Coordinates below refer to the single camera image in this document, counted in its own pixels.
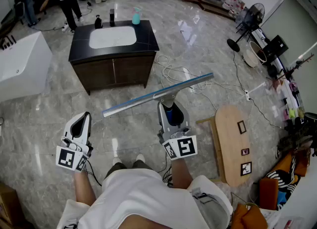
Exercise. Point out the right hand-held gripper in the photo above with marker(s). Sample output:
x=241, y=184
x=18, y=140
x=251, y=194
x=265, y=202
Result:
x=182, y=146

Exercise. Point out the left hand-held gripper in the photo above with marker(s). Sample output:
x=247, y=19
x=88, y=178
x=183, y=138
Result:
x=71, y=157

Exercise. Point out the person's left forearm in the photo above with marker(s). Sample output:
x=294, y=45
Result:
x=84, y=186

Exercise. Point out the person's right forearm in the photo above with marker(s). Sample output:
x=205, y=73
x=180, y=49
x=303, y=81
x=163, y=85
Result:
x=180, y=173

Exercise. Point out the person's left white shoe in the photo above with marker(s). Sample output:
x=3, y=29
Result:
x=117, y=161

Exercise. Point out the person's white shoe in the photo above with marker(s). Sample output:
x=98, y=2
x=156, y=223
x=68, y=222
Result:
x=117, y=161
x=140, y=158

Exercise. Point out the person's right white shoe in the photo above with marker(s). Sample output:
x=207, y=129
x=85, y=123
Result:
x=140, y=158

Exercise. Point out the person's dark trousers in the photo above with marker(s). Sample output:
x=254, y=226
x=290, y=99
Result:
x=119, y=167

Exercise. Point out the oval wooden side table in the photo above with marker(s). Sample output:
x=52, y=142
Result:
x=230, y=139

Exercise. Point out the black top wooden sink table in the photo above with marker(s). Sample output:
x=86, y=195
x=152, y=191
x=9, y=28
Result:
x=111, y=69

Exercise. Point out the small white power strip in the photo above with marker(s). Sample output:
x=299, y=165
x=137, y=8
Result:
x=247, y=95

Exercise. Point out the white bathtub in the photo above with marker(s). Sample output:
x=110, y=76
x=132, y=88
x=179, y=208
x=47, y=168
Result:
x=22, y=67

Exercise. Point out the person's white shirt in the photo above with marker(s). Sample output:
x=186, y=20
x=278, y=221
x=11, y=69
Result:
x=138, y=198

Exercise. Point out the white sink basin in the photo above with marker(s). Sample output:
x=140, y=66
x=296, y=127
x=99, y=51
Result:
x=112, y=37

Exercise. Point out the white round basin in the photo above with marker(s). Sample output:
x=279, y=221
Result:
x=252, y=55

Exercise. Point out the cardboard box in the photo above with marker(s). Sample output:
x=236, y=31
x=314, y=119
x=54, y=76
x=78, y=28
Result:
x=8, y=205

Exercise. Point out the teal spray bottle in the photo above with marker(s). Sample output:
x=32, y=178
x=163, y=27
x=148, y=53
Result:
x=136, y=17

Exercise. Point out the black soap dispenser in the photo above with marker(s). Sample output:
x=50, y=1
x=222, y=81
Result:
x=98, y=22

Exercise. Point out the black faucet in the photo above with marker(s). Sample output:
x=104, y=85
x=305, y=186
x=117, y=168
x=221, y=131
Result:
x=112, y=17

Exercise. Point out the orange patterned cushion seat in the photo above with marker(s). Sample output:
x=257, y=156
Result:
x=270, y=191

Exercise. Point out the black box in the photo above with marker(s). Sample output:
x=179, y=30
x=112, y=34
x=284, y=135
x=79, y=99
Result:
x=276, y=46

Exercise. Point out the orange bag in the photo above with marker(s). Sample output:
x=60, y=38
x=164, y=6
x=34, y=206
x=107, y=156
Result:
x=250, y=219

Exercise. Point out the wooden coat rack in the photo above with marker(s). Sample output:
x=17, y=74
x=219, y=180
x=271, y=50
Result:
x=294, y=68

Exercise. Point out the black standing fan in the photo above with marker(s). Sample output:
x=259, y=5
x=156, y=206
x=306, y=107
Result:
x=255, y=13

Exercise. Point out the empty black picture frame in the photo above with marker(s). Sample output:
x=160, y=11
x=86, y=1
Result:
x=238, y=127

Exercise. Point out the small pink picture frame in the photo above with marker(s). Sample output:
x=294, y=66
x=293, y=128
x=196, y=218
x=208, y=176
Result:
x=245, y=151

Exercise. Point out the black white picture frame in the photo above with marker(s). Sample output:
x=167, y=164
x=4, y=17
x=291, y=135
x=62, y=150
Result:
x=246, y=168

